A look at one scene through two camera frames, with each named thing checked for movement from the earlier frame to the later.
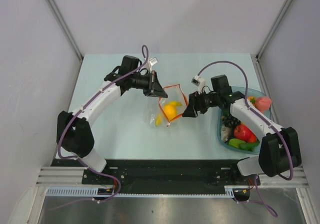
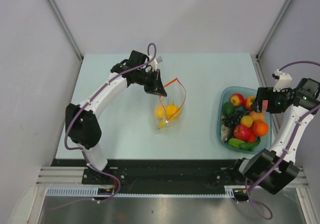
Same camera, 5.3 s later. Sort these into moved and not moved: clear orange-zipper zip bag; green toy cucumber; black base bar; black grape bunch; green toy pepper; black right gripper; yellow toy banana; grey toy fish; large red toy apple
Moved: yellow toy banana; clear orange-zipper zip bag; black right gripper
Not moved: large red toy apple; black grape bunch; green toy cucumber; grey toy fish; black base bar; green toy pepper
